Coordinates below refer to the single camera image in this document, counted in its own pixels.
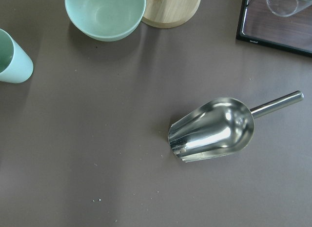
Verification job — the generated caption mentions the green plastic cup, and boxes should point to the green plastic cup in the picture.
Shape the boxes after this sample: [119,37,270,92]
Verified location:
[0,29,34,83]

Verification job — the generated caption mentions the clear wine glass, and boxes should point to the clear wine glass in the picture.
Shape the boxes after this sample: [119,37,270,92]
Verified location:
[266,0,312,17]

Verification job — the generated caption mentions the metal scoop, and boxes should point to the metal scoop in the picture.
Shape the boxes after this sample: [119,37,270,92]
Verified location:
[168,90,304,163]

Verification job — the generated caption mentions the green plastic bowl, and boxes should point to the green plastic bowl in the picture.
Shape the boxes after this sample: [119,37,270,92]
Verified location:
[64,0,146,41]

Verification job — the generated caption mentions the black framed mirror tray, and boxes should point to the black framed mirror tray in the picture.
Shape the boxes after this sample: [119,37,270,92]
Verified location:
[236,0,312,57]

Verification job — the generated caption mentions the wooden cup tree stand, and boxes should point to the wooden cup tree stand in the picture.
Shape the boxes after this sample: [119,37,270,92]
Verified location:
[141,0,201,29]

